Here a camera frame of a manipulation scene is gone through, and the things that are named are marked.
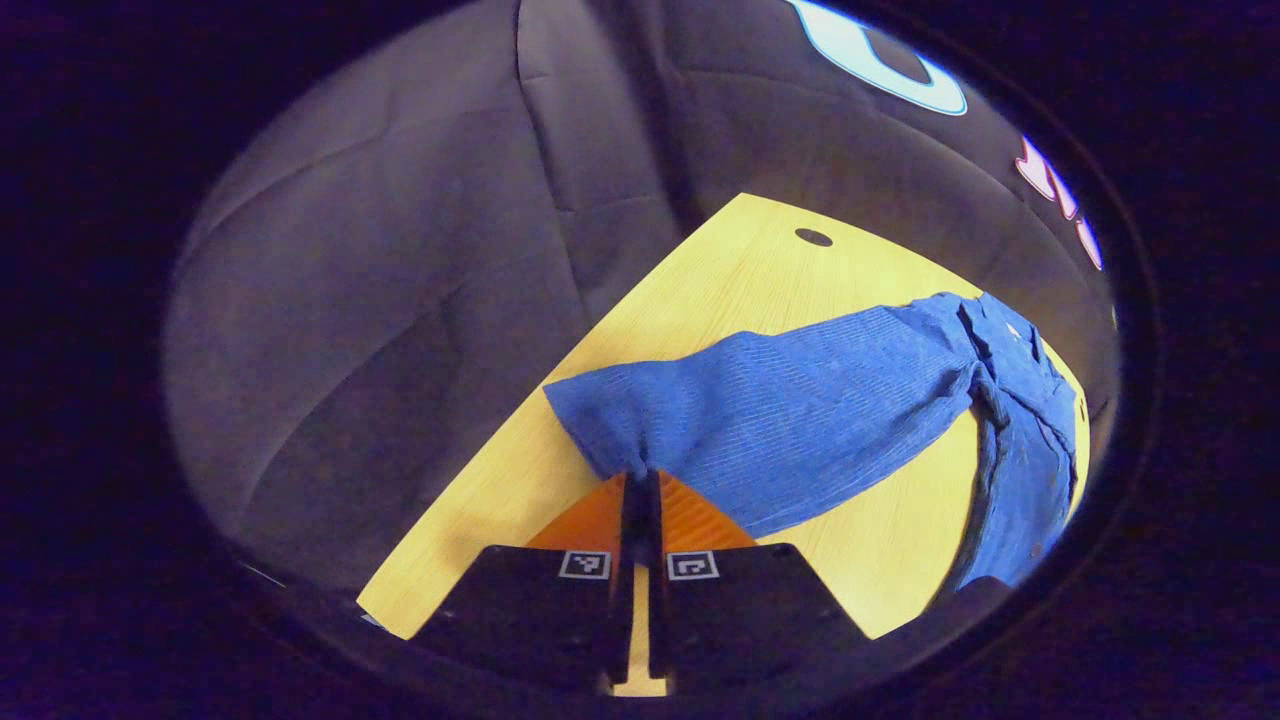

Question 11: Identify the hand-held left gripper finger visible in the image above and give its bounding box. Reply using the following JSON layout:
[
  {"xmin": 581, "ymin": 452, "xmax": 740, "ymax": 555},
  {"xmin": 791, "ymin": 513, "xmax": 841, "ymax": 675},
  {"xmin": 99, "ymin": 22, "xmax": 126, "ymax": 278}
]
[
  {"xmin": 640, "ymin": 468, "xmax": 871, "ymax": 696},
  {"xmin": 410, "ymin": 470, "xmax": 641, "ymax": 696}
]

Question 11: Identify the blue shirt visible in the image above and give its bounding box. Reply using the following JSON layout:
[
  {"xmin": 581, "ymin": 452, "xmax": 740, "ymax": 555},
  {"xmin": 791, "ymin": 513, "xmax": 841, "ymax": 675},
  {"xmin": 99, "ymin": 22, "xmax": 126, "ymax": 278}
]
[{"xmin": 543, "ymin": 290, "xmax": 1086, "ymax": 591}]

